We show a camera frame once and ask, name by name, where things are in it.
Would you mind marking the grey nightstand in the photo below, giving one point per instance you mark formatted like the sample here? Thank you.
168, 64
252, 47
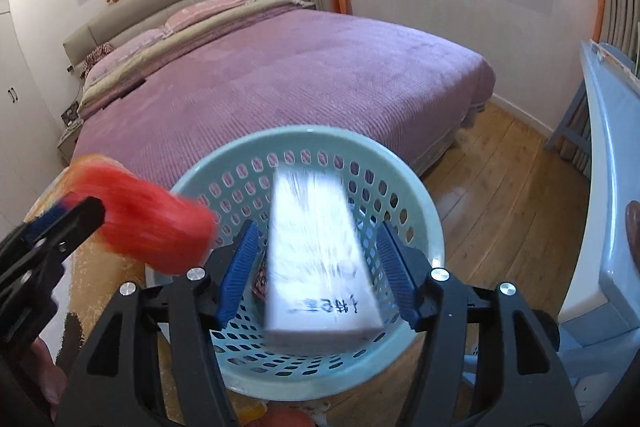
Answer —
70, 146

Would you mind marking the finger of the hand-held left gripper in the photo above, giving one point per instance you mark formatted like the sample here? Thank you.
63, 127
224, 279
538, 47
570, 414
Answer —
45, 223
75, 222

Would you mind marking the long white box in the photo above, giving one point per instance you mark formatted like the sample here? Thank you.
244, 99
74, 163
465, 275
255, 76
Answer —
320, 257

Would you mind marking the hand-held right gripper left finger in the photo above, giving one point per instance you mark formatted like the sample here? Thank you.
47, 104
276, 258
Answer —
235, 277

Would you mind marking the brown round object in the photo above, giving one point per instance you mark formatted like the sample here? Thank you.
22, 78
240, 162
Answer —
634, 232

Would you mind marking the pink pillow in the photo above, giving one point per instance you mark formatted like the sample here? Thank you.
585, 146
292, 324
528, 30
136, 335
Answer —
210, 12
127, 52

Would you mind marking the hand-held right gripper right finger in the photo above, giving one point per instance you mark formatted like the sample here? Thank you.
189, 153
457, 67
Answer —
400, 277

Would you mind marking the small picture frame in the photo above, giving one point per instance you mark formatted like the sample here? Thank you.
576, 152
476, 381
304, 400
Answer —
70, 115

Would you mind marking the light blue desk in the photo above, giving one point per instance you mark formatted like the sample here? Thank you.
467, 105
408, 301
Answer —
610, 157

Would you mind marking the orange plastic bag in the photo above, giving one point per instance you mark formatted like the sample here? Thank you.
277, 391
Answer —
150, 217

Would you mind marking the person's left hand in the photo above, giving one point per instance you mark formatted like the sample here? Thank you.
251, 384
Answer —
52, 377

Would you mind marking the purple bedspread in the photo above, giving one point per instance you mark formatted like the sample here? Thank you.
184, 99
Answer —
300, 72

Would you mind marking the dark floral cushion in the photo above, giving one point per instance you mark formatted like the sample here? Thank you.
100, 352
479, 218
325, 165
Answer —
97, 57

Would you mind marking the white wardrobe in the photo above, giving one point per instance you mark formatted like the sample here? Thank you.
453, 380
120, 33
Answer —
20, 132

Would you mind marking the teal plastic basket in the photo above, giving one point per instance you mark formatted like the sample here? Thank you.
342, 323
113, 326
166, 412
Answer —
320, 142

